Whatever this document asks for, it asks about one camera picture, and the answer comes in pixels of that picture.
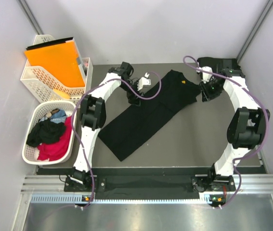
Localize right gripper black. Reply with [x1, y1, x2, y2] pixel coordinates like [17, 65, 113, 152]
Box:
[199, 78, 224, 103]

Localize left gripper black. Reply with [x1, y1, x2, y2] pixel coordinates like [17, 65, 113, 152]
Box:
[119, 79, 143, 106]

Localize black t shirt flower print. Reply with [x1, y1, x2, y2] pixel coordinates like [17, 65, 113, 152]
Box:
[98, 70, 201, 161]

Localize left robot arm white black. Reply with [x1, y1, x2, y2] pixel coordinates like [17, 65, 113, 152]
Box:
[66, 62, 141, 192]

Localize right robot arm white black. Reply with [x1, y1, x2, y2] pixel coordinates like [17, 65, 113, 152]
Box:
[193, 57, 270, 193]

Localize folded black t shirt stack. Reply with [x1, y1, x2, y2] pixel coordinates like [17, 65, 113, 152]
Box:
[197, 57, 241, 73]

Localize blue garment in basket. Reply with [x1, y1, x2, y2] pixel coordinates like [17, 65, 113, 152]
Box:
[39, 109, 67, 124]

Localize orange folder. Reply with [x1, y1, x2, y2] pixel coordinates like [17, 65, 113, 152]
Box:
[24, 38, 86, 88]

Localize white perforated file organizer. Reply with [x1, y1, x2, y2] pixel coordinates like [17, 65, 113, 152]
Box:
[20, 35, 93, 108]

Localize black folder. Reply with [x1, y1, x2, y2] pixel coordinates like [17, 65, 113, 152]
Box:
[26, 37, 73, 51]

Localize red garment in basket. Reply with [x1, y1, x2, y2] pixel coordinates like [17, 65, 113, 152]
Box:
[38, 116, 72, 161]

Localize white oval laundry basket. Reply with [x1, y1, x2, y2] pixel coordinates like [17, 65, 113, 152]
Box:
[22, 101, 77, 165]

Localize black garment in basket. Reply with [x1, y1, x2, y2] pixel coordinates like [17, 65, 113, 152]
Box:
[26, 120, 66, 147]

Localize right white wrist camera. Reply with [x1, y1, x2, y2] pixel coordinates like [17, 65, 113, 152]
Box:
[196, 66, 213, 83]

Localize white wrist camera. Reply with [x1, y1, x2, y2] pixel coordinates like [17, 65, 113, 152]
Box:
[137, 73, 151, 91]
[196, 66, 213, 83]

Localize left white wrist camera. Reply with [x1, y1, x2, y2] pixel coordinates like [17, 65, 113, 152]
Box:
[137, 73, 151, 91]

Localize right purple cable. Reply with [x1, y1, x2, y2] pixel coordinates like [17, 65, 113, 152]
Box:
[183, 55, 271, 209]

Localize purple cable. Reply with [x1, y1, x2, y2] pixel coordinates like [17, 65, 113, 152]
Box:
[70, 71, 162, 209]
[183, 55, 271, 209]

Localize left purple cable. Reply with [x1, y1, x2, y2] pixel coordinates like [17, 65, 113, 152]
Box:
[70, 71, 162, 209]

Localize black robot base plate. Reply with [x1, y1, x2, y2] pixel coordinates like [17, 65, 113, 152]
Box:
[64, 167, 236, 200]

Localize aluminium frame rail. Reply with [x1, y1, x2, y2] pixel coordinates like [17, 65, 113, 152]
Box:
[21, 174, 273, 205]

